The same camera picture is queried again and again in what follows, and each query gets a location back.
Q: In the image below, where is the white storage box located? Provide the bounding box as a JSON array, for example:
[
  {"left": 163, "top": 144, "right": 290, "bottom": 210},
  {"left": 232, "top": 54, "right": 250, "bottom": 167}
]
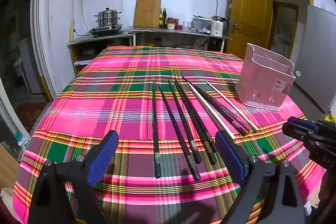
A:
[{"left": 191, "top": 17, "right": 214, "bottom": 34}]

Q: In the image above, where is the low metal counter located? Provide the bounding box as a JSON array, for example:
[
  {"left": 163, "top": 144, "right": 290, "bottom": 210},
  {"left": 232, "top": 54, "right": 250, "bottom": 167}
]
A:
[{"left": 67, "top": 32, "right": 133, "bottom": 75}]

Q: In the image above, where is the person's right forearm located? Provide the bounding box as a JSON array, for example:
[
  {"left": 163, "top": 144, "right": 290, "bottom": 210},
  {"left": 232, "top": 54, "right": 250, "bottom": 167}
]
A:
[{"left": 316, "top": 169, "right": 336, "bottom": 224}]

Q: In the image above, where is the yellow wooden door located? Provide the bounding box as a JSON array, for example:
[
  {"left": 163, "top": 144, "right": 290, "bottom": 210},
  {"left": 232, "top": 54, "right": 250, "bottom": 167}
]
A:
[{"left": 226, "top": 0, "right": 273, "bottom": 59}]

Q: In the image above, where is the pink plastic utensil holder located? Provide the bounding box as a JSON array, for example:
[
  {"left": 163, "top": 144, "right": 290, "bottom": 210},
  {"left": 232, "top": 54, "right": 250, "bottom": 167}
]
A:
[{"left": 234, "top": 43, "right": 296, "bottom": 111}]

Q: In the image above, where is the pink plaid tablecloth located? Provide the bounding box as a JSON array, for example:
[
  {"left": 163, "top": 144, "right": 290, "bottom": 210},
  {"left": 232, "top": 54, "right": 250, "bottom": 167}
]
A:
[{"left": 13, "top": 46, "right": 327, "bottom": 224}]

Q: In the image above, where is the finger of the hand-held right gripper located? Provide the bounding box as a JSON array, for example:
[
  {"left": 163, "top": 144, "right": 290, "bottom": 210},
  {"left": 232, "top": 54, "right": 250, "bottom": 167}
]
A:
[
  {"left": 282, "top": 127, "right": 314, "bottom": 147},
  {"left": 286, "top": 116, "right": 317, "bottom": 133}
]

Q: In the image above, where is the steel kitchen table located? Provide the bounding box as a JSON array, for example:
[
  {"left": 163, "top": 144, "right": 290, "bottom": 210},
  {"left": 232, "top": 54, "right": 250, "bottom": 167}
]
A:
[{"left": 126, "top": 26, "right": 233, "bottom": 52}]

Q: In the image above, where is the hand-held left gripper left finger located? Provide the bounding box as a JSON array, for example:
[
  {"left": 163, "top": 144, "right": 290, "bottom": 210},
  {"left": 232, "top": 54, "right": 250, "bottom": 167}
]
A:
[{"left": 28, "top": 130, "right": 119, "bottom": 224}]

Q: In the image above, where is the steel steamer pot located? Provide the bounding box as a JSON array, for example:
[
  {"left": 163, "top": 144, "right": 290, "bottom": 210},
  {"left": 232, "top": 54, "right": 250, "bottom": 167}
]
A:
[{"left": 95, "top": 7, "right": 122, "bottom": 28}]

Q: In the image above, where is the white electric kettle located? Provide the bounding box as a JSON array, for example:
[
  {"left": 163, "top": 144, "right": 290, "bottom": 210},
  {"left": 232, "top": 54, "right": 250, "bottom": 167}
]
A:
[{"left": 210, "top": 16, "right": 229, "bottom": 37}]

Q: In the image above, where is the gas stove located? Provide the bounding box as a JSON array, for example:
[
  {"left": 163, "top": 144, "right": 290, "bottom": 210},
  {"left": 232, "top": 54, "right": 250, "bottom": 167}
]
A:
[{"left": 88, "top": 24, "right": 124, "bottom": 38}]

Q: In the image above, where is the beige wooden chopstick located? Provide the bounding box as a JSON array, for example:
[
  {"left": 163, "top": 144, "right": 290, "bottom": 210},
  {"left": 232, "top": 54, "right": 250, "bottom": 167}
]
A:
[
  {"left": 206, "top": 81, "right": 259, "bottom": 132},
  {"left": 187, "top": 81, "right": 236, "bottom": 139}
]

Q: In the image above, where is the black chopstick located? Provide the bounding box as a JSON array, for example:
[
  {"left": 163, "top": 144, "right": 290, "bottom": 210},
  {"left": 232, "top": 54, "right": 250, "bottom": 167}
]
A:
[
  {"left": 158, "top": 85, "right": 201, "bottom": 182},
  {"left": 168, "top": 80, "right": 202, "bottom": 164},
  {"left": 196, "top": 86, "right": 252, "bottom": 133},
  {"left": 175, "top": 79, "right": 218, "bottom": 165},
  {"left": 182, "top": 76, "right": 247, "bottom": 136},
  {"left": 153, "top": 84, "right": 161, "bottom": 179}
]

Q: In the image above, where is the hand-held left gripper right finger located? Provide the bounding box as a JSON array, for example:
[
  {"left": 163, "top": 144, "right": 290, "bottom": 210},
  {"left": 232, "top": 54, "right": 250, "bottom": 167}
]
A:
[{"left": 215, "top": 130, "right": 306, "bottom": 224}]

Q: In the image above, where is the wooden cutting board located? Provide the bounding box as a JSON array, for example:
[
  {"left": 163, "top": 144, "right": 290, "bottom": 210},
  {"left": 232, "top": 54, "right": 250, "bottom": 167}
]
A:
[{"left": 133, "top": 0, "right": 162, "bottom": 28}]

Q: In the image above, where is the grey refrigerator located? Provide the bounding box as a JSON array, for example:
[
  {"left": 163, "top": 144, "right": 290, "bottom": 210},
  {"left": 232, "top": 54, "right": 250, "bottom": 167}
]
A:
[{"left": 294, "top": 5, "right": 336, "bottom": 114}]

